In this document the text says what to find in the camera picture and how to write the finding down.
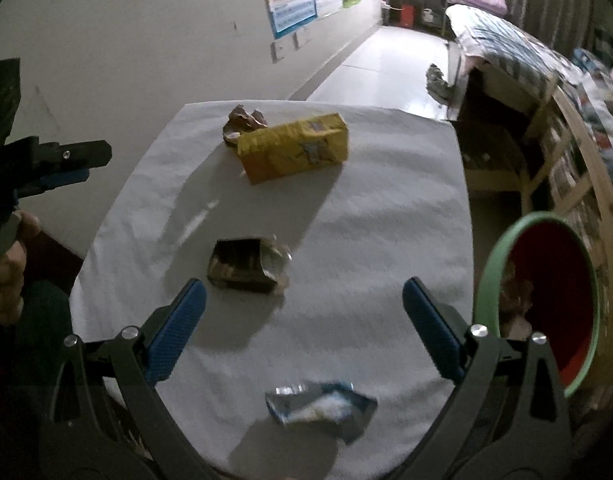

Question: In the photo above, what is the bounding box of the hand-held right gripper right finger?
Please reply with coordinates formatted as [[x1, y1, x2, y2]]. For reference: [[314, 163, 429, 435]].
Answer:
[[401, 276, 573, 480]]

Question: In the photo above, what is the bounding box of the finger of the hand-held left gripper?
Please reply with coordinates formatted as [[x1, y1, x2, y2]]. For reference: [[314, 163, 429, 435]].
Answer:
[[15, 170, 90, 199], [16, 136, 112, 181]]

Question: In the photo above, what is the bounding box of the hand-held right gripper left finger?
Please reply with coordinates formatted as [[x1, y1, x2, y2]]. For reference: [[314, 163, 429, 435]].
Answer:
[[41, 278, 212, 480]]

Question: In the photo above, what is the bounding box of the red bucket with green rim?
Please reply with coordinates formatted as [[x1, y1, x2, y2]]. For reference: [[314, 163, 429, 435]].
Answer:
[[474, 211, 601, 400]]

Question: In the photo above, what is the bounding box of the person's left hand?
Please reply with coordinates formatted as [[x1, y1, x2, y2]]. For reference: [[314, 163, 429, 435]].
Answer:
[[0, 209, 42, 328]]

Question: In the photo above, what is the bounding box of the person's dark clothing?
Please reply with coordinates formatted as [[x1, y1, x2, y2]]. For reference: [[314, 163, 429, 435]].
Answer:
[[0, 280, 87, 480]]

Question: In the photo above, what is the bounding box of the white table cloth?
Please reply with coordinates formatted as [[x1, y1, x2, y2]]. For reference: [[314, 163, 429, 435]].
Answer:
[[69, 102, 475, 480]]

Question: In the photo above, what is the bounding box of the blue white wrapper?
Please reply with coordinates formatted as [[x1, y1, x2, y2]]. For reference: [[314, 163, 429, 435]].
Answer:
[[265, 381, 378, 445]]

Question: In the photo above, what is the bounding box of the brown crumpled wrapper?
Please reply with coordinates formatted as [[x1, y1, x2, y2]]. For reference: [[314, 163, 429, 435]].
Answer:
[[222, 104, 270, 147]]

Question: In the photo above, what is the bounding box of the yellow box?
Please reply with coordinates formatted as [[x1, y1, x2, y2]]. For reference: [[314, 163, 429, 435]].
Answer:
[[236, 112, 350, 186]]

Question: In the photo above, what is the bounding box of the pair of shoes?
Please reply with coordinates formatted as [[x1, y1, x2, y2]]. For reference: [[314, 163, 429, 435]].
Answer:
[[425, 64, 455, 103]]

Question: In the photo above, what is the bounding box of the white bed base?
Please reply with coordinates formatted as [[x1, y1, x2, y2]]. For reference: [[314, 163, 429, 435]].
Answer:
[[444, 40, 470, 121]]

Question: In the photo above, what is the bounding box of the plaid patchwork quilt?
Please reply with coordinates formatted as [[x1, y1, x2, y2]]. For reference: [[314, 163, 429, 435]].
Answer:
[[577, 65, 613, 161]]

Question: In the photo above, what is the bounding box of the blue pink checked quilt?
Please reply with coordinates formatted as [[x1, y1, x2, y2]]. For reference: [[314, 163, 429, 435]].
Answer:
[[445, 4, 582, 111]]

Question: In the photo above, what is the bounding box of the blue plaid cloth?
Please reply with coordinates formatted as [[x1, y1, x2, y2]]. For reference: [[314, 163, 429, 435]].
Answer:
[[571, 47, 612, 74]]

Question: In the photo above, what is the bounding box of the grey curtain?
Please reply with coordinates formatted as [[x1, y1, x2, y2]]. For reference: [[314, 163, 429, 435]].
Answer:
[[461, 0, 613, 56]]

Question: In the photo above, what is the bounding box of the wooden bed frame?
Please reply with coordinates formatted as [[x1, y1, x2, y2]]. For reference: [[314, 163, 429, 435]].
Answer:
[[459, 72, 613, 271]]

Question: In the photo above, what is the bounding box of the blue striped wall poster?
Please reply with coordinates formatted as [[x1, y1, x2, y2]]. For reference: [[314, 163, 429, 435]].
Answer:
[[259, 0, 320, 41]]

